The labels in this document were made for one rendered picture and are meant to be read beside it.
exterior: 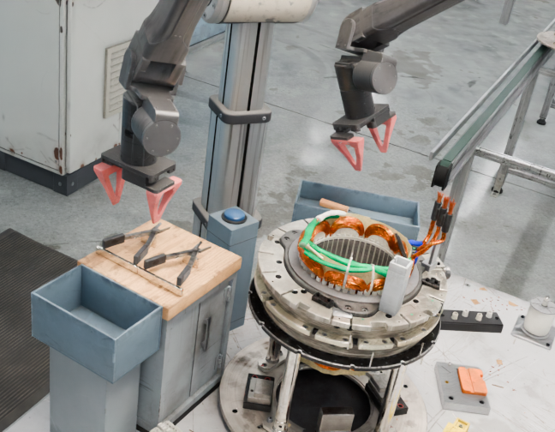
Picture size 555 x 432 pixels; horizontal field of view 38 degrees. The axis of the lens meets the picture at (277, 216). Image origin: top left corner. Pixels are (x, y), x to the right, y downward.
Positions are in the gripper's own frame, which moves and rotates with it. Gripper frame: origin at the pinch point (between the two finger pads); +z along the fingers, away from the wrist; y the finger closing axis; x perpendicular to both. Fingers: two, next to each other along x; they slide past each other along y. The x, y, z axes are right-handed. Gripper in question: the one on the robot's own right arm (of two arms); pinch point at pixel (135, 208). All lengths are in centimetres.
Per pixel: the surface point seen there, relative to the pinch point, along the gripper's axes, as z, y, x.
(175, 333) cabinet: 16.0, 12.8, -4.5
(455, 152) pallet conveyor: 40, 10, 155
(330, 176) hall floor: 117, -72, 250
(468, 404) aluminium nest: 35, 55, 35
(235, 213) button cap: 10.9, 3.3, 26.4
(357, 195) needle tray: 10, 19, 49
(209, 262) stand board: 8.8, 11.0, 6.5
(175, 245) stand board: 8.8, 3.6, 6.8
